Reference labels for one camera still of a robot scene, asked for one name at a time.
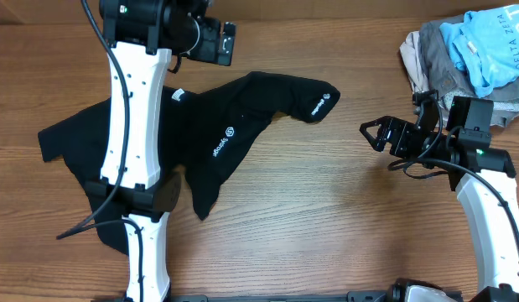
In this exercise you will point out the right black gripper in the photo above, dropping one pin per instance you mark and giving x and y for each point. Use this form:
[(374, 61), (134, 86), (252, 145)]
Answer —
[(402, 129)]

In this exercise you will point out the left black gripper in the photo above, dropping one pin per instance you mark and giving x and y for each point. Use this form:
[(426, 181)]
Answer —
[(208, 52)]

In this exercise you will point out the black t-shirt with logo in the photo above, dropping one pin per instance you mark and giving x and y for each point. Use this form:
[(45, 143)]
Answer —
[(208, 133)]

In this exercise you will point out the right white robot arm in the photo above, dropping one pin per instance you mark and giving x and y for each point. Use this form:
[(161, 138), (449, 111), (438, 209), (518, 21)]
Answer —
[(483, 179)]

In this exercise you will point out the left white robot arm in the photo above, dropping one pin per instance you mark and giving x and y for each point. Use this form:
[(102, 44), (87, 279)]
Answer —
[(141, 38)]

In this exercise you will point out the white patterned folded cloth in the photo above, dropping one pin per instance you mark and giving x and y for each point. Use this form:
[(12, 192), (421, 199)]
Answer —
[(447, 100)]

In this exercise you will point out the grey folded shorts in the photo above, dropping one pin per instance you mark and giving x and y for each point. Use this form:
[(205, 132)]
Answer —
[(443, 76)]

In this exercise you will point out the beige folded garment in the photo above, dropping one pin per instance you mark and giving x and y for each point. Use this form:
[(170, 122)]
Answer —
[(412, 58)]

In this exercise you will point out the light blue printed t-shirt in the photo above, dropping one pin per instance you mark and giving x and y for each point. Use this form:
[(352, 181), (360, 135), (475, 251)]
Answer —
[(485, 46)]

